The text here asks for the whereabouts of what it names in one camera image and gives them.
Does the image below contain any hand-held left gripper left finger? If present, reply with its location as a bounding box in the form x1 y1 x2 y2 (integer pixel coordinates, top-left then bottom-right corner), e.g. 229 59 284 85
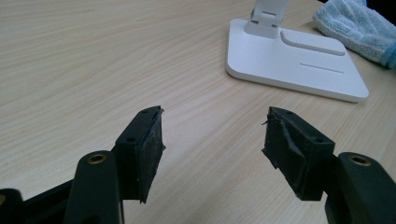
111 105 166 204

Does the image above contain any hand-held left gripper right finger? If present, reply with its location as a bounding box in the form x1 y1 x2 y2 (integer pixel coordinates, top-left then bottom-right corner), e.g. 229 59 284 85
261 105 338 202

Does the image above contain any white desk lamp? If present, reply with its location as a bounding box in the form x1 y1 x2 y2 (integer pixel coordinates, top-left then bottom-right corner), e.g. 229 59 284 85
225 0 370 104

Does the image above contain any light blue towel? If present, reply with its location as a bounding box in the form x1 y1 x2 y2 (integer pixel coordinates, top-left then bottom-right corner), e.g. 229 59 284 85
312 0 396 69

